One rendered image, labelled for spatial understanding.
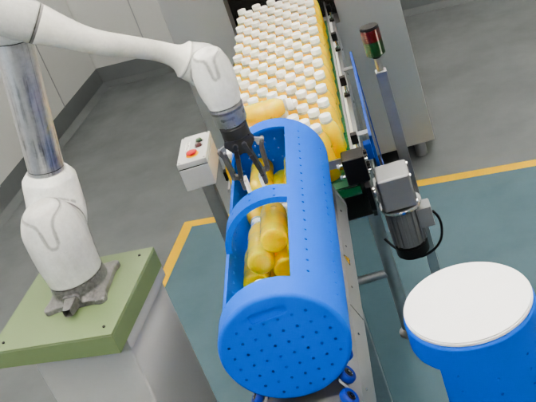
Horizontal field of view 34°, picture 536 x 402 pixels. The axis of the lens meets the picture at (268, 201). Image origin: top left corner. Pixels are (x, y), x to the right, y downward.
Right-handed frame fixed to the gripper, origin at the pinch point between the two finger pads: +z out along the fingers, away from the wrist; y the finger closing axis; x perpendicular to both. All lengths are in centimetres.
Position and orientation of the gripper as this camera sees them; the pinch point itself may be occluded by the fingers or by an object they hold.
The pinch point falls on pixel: (256, 186)
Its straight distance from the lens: 243.9
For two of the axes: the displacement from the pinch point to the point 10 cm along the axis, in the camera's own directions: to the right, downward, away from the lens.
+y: 9.5, -2.7, -1.5
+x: 0.0, -5.0, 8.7
